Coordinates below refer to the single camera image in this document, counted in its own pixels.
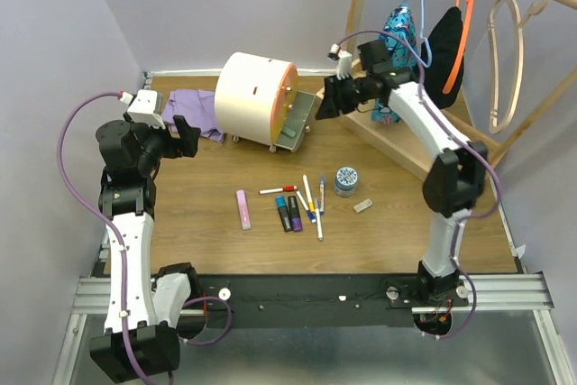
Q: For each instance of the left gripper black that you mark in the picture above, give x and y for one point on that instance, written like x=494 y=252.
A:
x=187 y=144

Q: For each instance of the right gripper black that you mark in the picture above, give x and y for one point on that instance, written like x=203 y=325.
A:
x=333 y=102

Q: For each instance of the round cream drawer organizer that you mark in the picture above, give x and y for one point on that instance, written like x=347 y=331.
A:
x=256 y=97

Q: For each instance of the white grey eraser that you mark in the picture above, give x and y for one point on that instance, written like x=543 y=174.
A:
x=362 y=206

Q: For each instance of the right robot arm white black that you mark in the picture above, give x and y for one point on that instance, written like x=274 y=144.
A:
x=455 y=179

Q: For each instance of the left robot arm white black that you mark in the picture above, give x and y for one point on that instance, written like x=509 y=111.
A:
x=140 y=331

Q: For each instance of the purple cloth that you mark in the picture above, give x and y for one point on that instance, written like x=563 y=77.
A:
x=197 y=106

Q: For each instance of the wooden clothes rack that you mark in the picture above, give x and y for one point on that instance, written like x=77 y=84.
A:
x=401 y=145

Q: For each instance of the blue patterned pen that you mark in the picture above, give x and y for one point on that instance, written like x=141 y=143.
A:
x=322 y=194

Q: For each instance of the round blue patterned tin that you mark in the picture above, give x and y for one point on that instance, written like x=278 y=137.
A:
x=345 y=181

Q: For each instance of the pink highlighter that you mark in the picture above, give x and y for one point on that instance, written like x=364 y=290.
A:
x=243 y=210

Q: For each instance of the red capped white marker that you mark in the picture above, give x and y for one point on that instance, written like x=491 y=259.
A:
x=290 y=188

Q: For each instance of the blue patterned garment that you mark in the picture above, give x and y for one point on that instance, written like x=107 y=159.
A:
x=401 y=25

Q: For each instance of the blue capped black highlighter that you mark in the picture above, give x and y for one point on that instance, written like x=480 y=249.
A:
x=283 y=213

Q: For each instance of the blue capped white marker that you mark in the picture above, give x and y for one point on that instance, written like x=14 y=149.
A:
x=305 y=205

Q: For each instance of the purple capped black highlighter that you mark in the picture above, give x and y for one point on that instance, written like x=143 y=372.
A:
x=294 y=214

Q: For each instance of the black garment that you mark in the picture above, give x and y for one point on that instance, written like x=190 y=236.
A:
x=444 y=42

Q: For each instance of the orange plastic hanger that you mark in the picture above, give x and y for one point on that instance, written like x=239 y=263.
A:
x=458 y=62

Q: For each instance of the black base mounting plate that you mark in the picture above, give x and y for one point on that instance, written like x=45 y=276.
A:
x=315 y=300

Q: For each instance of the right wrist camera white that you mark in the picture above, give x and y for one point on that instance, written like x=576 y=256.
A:
x=344 y=61

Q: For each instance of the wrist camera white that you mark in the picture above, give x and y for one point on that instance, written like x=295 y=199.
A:
x=344 y=61
x=144 y=107

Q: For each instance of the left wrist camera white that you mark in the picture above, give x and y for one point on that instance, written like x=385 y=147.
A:
x=144 y=107

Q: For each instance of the blue wire hanger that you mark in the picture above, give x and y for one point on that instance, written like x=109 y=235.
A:
x=421 y=35

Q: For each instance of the aluminium frame rail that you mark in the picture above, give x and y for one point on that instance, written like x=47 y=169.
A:
x=495 y=293

